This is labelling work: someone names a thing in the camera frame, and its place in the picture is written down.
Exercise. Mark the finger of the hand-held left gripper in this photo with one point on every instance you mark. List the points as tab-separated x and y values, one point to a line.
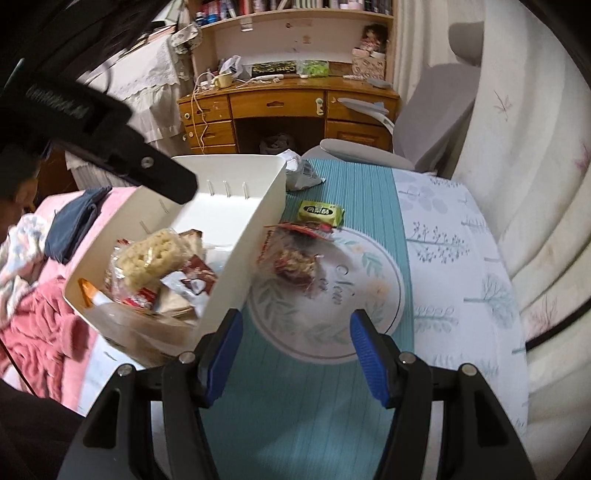
147	161

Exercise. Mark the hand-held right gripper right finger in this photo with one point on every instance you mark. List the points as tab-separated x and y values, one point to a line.
369	360

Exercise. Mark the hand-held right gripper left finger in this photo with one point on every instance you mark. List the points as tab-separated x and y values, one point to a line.
226	355

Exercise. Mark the clear wafer packet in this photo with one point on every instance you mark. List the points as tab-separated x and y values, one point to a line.
178	302

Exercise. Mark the brown white snack packet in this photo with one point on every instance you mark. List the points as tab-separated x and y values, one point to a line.
198	277

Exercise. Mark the rice puff bar packet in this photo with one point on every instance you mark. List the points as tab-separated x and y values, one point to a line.
152	254

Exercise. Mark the clear dark red snack packet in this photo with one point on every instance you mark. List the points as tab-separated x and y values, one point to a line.
293	263

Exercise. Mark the white plastic basket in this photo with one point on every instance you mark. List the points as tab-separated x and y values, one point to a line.
258	198

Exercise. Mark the orange white snack packet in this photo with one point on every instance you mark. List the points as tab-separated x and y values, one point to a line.
92	293

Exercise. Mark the white lace cloth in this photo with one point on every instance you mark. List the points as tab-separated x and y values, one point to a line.
138	78

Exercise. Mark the teal striped table runner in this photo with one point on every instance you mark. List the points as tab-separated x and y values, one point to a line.
286	415

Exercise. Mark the dark blue cloth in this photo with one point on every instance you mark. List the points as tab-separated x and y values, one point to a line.
74	221

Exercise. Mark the yellow cup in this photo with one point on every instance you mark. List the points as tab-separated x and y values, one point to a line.
222	81

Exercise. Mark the dark crumpled cloth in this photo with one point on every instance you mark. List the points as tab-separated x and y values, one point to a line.
277	144

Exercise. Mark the patterned fabric bag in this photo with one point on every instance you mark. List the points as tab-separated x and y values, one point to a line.
187	36

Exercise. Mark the wooden desk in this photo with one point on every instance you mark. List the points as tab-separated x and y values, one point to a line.
277	106

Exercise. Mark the crumpled grey white packet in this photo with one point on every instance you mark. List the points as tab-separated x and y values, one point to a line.
300	173

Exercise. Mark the green snack packet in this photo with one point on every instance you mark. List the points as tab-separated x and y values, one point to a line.
321	213

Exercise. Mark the black printed box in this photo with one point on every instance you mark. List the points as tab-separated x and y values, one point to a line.
272	69

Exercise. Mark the light blue white blanket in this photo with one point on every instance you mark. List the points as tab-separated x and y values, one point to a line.
21	258

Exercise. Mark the pink blanket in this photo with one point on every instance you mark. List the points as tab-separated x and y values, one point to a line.
41	332

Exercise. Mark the green packet on desk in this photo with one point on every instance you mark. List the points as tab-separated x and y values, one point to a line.
314	68

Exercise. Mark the dark clothing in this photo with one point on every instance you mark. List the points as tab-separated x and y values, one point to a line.
32	438

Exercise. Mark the row of books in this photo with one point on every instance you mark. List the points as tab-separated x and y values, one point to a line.
295	3

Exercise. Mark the white quilted bedding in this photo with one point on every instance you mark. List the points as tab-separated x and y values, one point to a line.
531	184

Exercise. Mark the patterned square box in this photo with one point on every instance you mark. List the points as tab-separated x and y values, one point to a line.
368	67

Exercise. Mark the brown haired doll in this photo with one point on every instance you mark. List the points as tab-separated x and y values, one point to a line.
369	39

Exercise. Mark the grey chair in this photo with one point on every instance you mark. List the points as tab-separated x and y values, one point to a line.
434	110

